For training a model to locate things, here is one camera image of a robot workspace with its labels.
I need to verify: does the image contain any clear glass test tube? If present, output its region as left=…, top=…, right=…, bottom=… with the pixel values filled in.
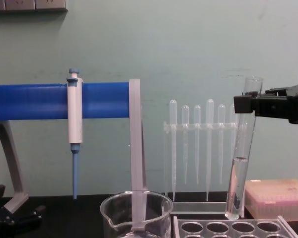
left=224, top=76, right=264, bottom=221

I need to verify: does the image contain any clear glass beaker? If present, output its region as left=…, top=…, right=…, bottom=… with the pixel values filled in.
left=99, top=189, right=174, bottom=238

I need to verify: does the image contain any pink pipette tip box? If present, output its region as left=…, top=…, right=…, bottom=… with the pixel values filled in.
left=244, top=178, right=298, bottom=222

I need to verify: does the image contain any blue and grey pipette stand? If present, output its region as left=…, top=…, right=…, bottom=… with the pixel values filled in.
left=0, top=78, right=149, bottom=230

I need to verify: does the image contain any white and blue micropipette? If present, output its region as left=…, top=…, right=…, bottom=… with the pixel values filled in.
left=66, top=68, right=84, bottom=200

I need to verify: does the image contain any clear acrylic pipette rack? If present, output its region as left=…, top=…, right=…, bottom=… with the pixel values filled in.
left=162, top=120, right=247, bottom=214

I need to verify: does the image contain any clear acrylic test tube rack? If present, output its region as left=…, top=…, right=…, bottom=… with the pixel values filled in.
left=172, top=215, right=298, bottom=238

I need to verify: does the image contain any grey wall outlet panel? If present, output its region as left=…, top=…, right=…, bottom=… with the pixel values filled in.
left=0, top=0, right=68, bottom=12

